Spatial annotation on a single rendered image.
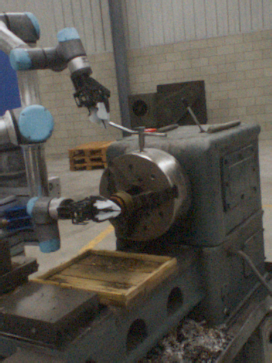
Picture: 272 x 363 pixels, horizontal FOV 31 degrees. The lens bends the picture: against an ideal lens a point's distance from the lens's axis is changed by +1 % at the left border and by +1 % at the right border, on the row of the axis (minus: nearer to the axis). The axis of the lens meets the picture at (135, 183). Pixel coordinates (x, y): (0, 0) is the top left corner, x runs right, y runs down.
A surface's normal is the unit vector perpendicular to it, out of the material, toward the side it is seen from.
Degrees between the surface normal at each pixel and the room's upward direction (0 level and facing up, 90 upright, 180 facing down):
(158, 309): 88
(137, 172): 90
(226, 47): 90
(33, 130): 89
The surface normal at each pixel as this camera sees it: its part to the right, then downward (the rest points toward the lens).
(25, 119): 0.44, 0.11
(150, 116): -0.30, 0.21
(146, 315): 0.84, -0.01
